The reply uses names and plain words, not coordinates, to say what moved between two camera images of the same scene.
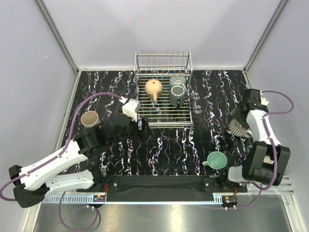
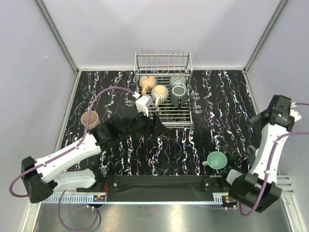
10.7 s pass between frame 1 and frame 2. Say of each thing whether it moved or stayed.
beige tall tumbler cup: stayed
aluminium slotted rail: stayed
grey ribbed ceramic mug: moved
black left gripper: moved
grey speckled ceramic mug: stayed
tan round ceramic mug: moved
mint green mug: stayed
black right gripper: moved
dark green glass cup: stayed
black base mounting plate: stayed
